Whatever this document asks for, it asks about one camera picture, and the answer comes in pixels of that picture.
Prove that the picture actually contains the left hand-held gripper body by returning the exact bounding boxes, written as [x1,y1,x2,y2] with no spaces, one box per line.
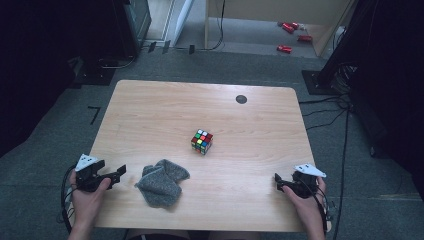
[74,153,114,193]

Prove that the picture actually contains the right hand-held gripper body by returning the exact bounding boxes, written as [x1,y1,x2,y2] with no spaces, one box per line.
[283,163,327,200]

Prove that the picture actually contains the grey cloth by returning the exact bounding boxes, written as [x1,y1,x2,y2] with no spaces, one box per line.
[134,158,191,209]

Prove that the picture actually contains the multicoloured puzzle cube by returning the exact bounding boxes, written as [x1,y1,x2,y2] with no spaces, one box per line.
[190,129,214,156]

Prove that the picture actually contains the person's right hand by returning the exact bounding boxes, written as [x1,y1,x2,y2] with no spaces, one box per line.
[282,176,330,234]

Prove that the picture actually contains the person's left hand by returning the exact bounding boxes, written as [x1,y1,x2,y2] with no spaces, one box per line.
[68,169,113,232]

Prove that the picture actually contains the black angled floor tape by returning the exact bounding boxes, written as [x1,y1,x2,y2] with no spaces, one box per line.
[87,105,102,126]

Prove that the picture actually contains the black flat stand base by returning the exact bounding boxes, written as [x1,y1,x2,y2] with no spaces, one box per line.
[69,55,117,90]

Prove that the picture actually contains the black square stand base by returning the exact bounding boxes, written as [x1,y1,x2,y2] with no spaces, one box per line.
[301,69,339,96]

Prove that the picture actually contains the black cabinet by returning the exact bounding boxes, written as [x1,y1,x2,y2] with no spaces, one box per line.
[109,0,153,60]

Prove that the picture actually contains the white board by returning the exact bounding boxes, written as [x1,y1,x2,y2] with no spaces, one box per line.
[172,0,196,47]

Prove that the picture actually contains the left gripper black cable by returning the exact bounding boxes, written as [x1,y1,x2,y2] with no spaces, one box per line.
[60,164,80,234]

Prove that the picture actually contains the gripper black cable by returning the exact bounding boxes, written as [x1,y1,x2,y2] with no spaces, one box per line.
[298,178,338,234]
[60,164,80,234]

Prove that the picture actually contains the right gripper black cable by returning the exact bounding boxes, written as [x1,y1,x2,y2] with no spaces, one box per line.
[298,178,338,234]

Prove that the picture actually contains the long black floor cable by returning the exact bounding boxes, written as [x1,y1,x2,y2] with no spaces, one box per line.
[332,108,352,240]

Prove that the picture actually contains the black floor cables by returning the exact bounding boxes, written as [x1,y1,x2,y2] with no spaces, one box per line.
[298,93,353,132]

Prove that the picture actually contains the tangled cable bundle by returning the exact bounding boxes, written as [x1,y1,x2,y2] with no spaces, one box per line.
[332,62,359,95]

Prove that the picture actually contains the black slanted stand post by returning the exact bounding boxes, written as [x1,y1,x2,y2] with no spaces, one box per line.
[316,0,383,88]

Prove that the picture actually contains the hanging black cable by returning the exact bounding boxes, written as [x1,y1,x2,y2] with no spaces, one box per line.
[199,0,227,52]

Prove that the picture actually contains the wooden furniture frame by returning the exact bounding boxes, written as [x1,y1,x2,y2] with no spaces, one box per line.
[203,0,357,58]

